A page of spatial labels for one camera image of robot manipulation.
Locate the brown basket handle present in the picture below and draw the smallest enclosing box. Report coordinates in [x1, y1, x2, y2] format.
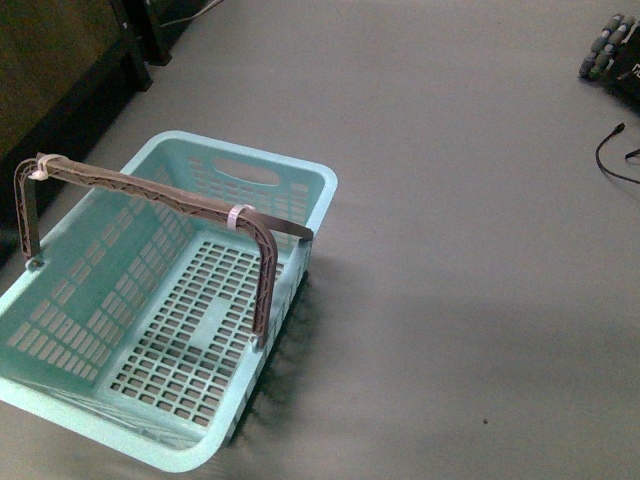
[14, 153, 314, 348]

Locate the light blue plastic basket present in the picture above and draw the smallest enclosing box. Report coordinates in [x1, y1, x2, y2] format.
[1, 131, 338, 472]

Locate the white zip tie right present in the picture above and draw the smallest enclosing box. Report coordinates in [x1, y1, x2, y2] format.
[226, 204, 255, 231]

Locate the white zip tie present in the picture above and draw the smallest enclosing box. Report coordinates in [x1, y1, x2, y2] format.
[226, 204, 255, 231]
[28, 154, 56, 181]

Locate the white zip tie left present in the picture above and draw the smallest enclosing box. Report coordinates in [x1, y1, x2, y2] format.
[28, 154, 56, 181]

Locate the dark wooden furniture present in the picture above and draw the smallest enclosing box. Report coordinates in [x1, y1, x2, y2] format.
[1, 1, 202, 261]

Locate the black robot wheel base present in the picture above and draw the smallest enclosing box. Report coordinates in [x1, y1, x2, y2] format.
[578, 13, 639, 105]

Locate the white cable in background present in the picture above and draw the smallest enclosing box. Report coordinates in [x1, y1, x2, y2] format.
[158, 0, 224, 28]

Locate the black cable on floor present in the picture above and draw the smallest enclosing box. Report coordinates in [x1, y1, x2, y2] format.
[595, 122, 640, 184]

